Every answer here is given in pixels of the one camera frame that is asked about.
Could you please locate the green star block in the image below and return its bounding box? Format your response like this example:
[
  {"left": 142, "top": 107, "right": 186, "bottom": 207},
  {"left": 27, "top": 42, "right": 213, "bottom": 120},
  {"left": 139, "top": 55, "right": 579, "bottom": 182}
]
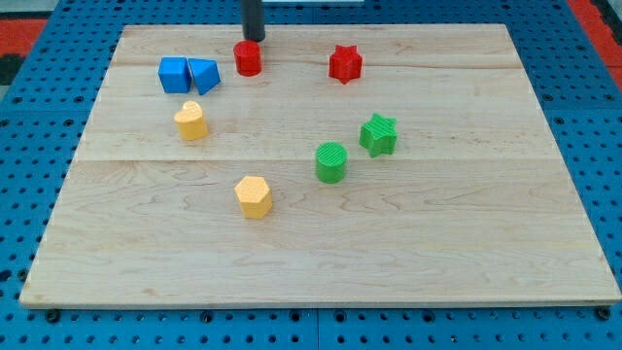
[{"left": 359, "top": 113, "right": 397, "bottom": 158}]

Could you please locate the red star block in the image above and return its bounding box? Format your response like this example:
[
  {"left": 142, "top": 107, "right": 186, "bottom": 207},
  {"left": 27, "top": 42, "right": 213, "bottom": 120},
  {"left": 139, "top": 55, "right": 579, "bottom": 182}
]
[{"left": 328, "top": 45, "right": 363, "bottom": 85}]

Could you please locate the blue triangle block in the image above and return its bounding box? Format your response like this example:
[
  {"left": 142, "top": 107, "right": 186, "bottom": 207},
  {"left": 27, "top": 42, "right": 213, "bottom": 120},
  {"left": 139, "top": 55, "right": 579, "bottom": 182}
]
[{"left": 188, "top": 58, "right": 221, "bottom": 95}]

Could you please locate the green cylinder block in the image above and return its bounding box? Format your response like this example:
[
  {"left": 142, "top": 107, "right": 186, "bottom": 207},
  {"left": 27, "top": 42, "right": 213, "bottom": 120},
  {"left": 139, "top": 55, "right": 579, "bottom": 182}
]
[{"left": 316, "top": 142, "right": 347, "bottom": 184}]

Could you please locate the yellow hexagon block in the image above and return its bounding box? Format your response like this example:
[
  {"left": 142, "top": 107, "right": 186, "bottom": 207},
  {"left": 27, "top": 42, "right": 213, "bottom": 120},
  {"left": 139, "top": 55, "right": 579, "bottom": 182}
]
[{"left": 234, "top": 176, "right": 272, "bottom": 219}]

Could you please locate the light wooden board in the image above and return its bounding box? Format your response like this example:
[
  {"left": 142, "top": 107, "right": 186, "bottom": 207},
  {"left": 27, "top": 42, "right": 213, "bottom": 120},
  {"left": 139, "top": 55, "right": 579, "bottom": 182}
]
[{"left": 20, "top": 24, "right": 621, "bottom": 309}]

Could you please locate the yellow heart block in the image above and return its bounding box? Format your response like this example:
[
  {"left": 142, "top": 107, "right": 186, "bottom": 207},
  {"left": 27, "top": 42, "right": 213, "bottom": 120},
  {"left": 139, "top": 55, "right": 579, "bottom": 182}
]
[{"left": 174, "top": 100, "right": 208, "bottom": 141}]

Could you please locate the red cylinder block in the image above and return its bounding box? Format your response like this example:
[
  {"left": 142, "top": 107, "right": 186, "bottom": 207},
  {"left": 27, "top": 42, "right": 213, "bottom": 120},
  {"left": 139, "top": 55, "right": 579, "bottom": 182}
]
[{"left": 233, "top": 40, "right": 261, "bottom": 77}]

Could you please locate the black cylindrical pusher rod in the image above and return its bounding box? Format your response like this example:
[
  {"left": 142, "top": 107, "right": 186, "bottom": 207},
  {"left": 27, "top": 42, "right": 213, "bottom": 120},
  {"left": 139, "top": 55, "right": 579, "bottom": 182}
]
[{"left": 240, "top": 0, "right": 265, "bottom": 43}]

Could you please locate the blue cube block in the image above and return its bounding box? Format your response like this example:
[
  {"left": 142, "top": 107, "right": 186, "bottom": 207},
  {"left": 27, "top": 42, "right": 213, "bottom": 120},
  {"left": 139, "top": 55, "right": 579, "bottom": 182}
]
[{"left": 157, "top": 57, "right": 191, "bottom": 93}]

